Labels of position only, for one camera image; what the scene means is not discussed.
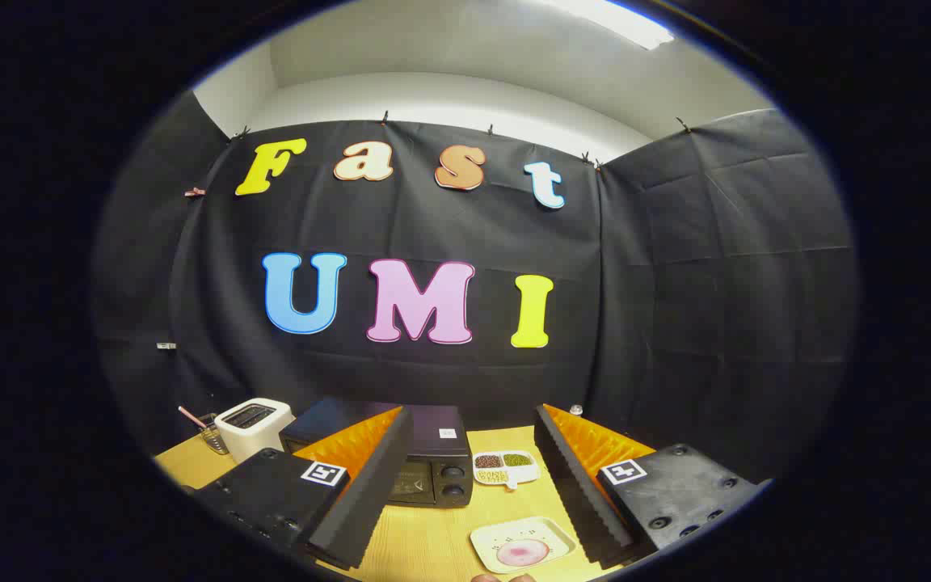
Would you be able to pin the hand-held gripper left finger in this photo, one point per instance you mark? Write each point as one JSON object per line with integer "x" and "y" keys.
{"x": 368, "y": 493}

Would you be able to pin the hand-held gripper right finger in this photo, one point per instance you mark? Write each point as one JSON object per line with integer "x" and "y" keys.
{"x": 579, "y": 493}

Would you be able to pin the cream square plate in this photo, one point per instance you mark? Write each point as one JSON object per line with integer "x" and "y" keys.
{"x": 514, "y": 532}

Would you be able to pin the pink ham slice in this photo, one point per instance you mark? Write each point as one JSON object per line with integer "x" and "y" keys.
{"x": 522, "y": 552}

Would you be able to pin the black toaster oven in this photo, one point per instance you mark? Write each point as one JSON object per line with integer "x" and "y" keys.
{"x": 433, "y": 428}

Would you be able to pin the white pop-up toaster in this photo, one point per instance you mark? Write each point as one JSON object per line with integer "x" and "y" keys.
{"x": 255, "y": 436}

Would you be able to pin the pile of green mung beans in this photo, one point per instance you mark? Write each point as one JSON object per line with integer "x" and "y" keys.
{"x": 517, "y": 460}

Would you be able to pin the white divided dish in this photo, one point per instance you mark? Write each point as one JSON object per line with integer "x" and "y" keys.
{"x": 506, "y": 485}

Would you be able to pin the pile of yellow soybeans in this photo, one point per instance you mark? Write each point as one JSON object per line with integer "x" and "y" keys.
{"x": 494, "y": 476}

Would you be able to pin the pile of dark red beans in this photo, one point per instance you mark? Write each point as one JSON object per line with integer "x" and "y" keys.
{"x": 488, "y": 461}

